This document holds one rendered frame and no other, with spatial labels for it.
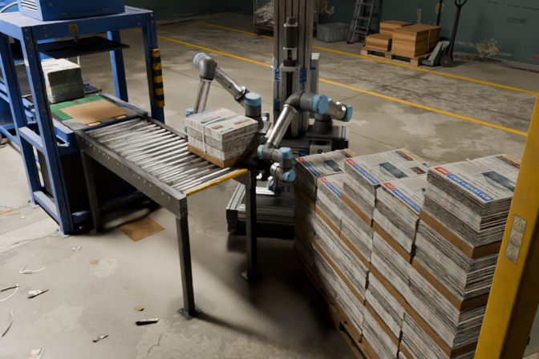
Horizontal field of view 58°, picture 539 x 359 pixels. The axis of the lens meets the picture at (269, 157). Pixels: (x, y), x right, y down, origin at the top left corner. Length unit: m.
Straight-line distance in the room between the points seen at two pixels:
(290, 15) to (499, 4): 6.27
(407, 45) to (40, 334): 7.29
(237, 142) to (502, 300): 1.86
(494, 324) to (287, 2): 2.45
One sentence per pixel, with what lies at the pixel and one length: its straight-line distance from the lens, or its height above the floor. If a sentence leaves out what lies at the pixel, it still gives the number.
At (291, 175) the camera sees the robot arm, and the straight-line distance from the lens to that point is 2.80.
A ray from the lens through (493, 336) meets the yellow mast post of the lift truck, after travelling 1.58.
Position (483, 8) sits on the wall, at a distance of 9.41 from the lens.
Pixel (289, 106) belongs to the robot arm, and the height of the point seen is 1.14.
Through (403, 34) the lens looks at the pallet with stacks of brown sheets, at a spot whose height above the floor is 0.48.
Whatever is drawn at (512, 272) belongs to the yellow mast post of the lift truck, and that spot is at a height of 1.29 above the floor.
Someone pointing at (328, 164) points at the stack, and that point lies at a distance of 2.92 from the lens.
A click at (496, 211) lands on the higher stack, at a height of 1.24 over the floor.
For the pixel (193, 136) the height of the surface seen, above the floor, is 0.92.
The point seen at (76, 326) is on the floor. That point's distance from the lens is 3.21.
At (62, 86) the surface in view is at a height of 0.92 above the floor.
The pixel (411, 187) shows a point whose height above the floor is 1.07.
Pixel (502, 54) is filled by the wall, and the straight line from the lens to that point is 9.35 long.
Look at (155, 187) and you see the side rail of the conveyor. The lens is 2.82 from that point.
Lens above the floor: 2.08
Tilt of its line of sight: 25 degrees down
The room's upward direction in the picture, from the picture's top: straight up
